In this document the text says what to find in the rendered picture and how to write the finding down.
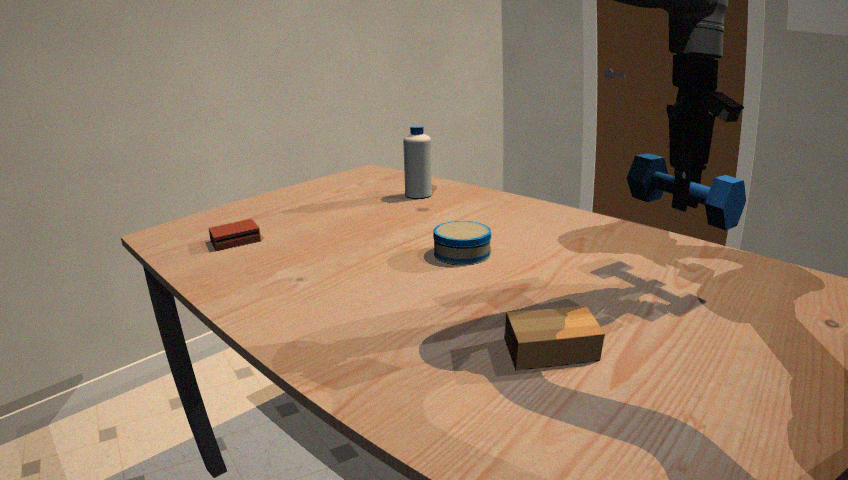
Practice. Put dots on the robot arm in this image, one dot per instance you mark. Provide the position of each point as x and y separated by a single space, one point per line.
696 30

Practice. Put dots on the small brown rectangular block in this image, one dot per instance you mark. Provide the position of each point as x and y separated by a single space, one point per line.
553 337

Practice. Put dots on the reddish-brown rectangular block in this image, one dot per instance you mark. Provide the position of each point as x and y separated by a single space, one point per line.
234 234

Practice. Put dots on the grey bottle with blue cap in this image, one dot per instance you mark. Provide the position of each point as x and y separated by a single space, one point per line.
417 164

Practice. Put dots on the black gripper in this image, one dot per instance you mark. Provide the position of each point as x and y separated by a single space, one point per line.
690 74

